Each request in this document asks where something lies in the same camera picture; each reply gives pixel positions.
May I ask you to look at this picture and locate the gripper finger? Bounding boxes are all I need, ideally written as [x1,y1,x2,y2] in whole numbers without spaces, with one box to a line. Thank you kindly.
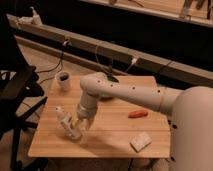
[84,120,93,131]
[71,119,82,129]

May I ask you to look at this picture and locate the wooden table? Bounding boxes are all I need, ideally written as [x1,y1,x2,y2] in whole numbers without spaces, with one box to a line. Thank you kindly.
[28,76,170,158]

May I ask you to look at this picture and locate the orange carrot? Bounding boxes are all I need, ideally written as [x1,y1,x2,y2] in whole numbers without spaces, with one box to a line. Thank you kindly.
[128,109,148,118]

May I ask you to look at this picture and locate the black office chair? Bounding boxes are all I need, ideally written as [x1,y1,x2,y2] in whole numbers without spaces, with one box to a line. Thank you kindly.
[0,11,47,171]

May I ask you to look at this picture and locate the white cup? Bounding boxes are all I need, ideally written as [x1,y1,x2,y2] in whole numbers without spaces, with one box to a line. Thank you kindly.
[55,71,71,91]

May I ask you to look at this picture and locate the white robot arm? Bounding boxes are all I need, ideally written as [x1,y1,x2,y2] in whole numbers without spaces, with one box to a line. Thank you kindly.
[77,73,213,171]

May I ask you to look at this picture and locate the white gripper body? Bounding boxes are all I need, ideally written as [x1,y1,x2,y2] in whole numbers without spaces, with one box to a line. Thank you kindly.
[77,105,96,122]

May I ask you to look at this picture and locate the white spray bottle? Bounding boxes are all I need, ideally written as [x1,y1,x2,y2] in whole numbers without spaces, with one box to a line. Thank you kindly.
[30,6,42,26]

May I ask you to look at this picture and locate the green bowl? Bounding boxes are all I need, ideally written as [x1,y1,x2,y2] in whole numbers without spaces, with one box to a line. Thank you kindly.
[100,75,119,100]

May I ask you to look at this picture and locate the long wooden beam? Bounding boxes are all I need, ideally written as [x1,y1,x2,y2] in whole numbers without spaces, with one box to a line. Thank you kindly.
[7,15,213,87]

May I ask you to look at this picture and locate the white sponge block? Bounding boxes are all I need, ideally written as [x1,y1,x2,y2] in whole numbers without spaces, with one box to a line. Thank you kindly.
[130,132,152,152]

